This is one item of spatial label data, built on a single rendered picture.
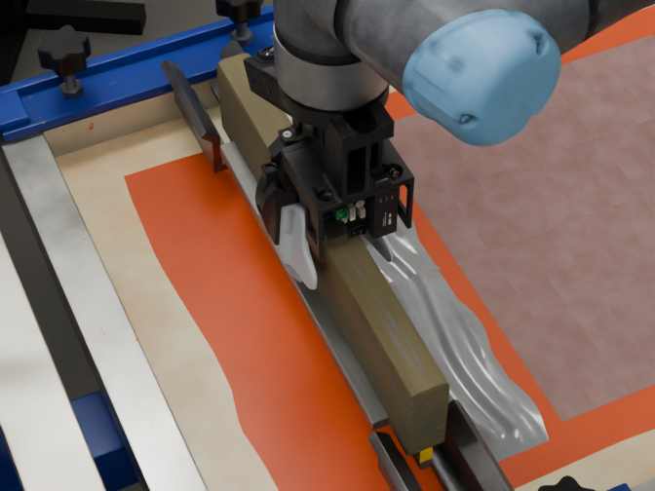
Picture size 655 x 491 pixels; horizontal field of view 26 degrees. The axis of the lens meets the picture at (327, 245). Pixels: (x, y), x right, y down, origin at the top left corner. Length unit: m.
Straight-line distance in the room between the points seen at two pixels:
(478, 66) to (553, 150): 0.54
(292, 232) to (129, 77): 0.31
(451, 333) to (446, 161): 0.19
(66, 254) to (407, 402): 0.34
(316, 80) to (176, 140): 0.42
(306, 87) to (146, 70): 0.41
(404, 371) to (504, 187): 0.33
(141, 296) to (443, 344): 0.25
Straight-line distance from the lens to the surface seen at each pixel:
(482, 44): 0.75
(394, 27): 0.77
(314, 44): 0.85
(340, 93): 0.88
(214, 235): 1.20
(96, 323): 1.11
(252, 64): 1.02
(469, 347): 1.12
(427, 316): 1.14
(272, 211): 1.00
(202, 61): 1.28
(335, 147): 0.90
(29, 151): 1.24
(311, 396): 1.10
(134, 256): 1.19
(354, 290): 0.99
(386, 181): 0.93
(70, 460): 0.98
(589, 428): 1.10
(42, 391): 1.02
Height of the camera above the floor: 1.87
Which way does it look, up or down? 50 degrees down
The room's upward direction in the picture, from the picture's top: straight up
